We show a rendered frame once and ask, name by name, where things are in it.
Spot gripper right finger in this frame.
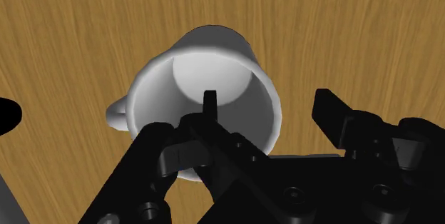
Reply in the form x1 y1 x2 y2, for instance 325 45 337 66
311 88 445 224

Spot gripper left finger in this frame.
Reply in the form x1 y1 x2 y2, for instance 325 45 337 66
78 90 271 224

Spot white mug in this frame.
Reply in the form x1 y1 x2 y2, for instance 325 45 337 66
105 24 283 183

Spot black rounded object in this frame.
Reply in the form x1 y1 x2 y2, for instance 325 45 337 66
0 97 23 136

